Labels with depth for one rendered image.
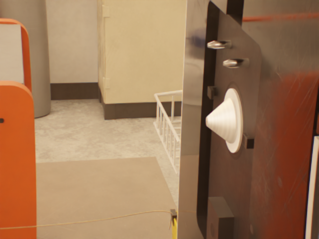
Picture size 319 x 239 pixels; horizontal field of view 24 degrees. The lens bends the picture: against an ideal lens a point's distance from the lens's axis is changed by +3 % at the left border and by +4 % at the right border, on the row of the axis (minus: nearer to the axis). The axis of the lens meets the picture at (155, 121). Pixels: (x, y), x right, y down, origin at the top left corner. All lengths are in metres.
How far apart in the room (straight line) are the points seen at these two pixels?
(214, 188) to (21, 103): 0.34
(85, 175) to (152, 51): 2.20
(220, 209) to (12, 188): 0.42
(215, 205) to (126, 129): 3.12
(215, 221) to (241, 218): 0.04
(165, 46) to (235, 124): 3.20
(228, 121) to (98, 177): 1.05
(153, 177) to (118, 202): 0.15
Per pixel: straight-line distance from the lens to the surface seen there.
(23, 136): 1.05
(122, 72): 3.88
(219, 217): 0.73
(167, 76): 3.93
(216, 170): 0.79
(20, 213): 1.10
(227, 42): 0.71
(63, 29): 4.17
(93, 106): 4.19
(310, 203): 0.51
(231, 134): 0.69
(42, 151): 3.61
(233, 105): 0.69
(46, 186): 1.68
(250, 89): 0.66
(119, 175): 1.72
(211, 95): 0.76
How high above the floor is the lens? 1.46
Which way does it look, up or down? 22 degrees down
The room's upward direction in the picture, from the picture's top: 2 degrees clockwise
